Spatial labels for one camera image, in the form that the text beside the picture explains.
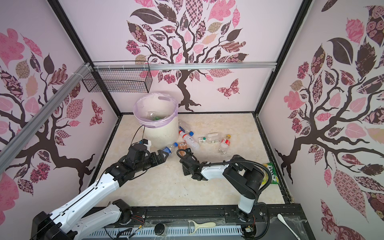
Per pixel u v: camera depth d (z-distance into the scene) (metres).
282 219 0.73
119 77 0.95
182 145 0.95
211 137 1.07
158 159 0.69
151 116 0.95
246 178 0.47
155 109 1.00
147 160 0.66
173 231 0.70
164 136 0.88
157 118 1.01
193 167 0.69
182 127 1.08
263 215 0.74
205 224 0.71
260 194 0.51
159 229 0.62
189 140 0.98
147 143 0.72
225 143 0.98
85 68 0.84
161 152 0.71
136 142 0.70
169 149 0.94
